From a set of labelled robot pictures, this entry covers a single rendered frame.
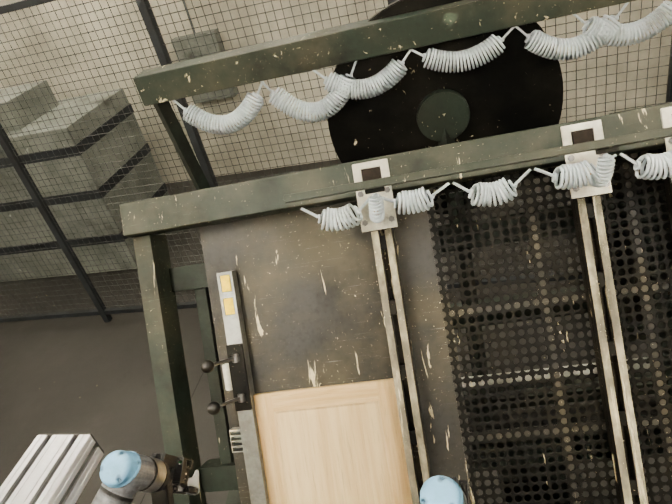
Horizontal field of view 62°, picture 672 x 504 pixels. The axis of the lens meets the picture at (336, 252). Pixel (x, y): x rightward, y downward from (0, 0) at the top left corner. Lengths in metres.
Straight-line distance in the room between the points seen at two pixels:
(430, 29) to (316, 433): 1.28
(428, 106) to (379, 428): 1.06
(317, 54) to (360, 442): 1.21
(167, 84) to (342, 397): 1.18
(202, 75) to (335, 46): 0.45
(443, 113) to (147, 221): 1.03
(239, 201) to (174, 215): 0.20
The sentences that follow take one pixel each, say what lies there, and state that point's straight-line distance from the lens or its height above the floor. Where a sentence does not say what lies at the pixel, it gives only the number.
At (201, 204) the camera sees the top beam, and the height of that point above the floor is 1.90.
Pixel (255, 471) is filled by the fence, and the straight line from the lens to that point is 1.83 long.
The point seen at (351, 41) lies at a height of 2.16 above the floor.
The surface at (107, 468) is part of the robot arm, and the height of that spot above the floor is 1.68.
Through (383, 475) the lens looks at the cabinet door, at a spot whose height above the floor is 1.13.
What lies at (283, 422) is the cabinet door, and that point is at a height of 1.29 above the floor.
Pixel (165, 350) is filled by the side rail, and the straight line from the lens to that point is 1.83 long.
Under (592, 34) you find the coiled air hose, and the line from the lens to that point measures 2.04.
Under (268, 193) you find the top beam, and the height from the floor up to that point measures 1.90.
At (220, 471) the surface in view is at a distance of 1.96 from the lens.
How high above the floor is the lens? 2.57
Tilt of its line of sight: 32 degrees down
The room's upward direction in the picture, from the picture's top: 15 degrees counter-clockwise
